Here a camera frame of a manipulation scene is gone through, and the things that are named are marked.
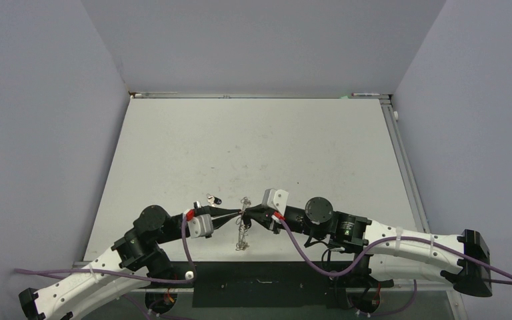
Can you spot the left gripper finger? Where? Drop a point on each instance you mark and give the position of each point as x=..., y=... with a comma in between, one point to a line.
x=219, y=212
x=217, y=221

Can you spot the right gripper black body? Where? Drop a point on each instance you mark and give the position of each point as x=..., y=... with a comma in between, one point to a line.
x=294, y=219

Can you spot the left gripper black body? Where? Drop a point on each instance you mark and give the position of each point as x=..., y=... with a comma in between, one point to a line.
x=176, y=232

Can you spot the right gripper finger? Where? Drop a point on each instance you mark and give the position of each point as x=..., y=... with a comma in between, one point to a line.
x=265, y=220
x=256, y=211

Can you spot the large perforated metal keyring disc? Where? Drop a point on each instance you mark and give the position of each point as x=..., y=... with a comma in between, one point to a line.
x=242, y=243

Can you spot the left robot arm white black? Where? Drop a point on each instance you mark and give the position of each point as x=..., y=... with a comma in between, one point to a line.
x=133, y=261

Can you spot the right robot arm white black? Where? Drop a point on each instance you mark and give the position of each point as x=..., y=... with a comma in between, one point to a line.
x=382, y=252

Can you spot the key with black tag left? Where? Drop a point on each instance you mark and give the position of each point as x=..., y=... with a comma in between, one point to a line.
x=213, y=200

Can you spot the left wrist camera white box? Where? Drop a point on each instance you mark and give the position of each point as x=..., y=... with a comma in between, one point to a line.
x=200, y=226

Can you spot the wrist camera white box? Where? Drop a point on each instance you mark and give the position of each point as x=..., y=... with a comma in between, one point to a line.
x=200, y=226
x=275, y=199

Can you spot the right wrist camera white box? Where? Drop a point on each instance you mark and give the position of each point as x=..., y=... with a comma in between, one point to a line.
x=275, y=199

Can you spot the aluminium rail right edge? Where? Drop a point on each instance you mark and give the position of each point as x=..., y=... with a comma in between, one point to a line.
x=411, y=188

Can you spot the aluminium rail edge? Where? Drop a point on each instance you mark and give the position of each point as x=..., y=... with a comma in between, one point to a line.
x=177, y=95
x=411, y=188

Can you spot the aluminium rail back edge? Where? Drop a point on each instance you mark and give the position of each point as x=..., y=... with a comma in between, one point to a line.
x=177, y=95

